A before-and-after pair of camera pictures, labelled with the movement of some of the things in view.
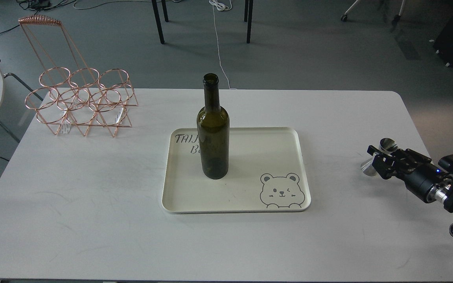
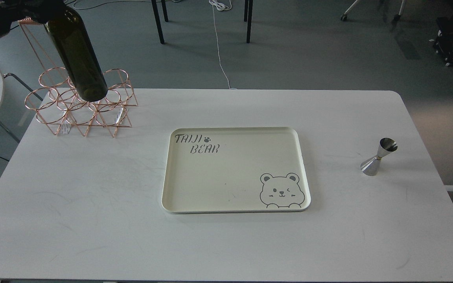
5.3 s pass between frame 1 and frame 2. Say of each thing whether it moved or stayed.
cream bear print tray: stayed
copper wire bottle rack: stayed
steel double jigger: stayed
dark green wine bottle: moved
